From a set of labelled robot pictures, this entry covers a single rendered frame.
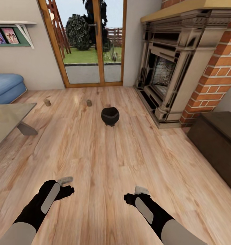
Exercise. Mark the pillar candle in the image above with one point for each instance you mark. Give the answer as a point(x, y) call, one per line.
point(89, 103)
point(47, 102)

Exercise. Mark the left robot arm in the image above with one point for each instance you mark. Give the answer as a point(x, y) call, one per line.
point(27, 224)

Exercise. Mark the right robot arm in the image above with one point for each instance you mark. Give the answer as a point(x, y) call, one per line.
point(169, 230)

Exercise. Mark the sofa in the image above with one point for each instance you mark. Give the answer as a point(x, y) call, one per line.
point(11, 87)

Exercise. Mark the cauldron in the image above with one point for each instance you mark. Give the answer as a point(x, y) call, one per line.
point(110, 116)

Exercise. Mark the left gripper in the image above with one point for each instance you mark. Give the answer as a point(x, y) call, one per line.
point(66, 191)

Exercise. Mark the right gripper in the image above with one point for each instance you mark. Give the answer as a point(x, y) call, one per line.
point(130, 198)

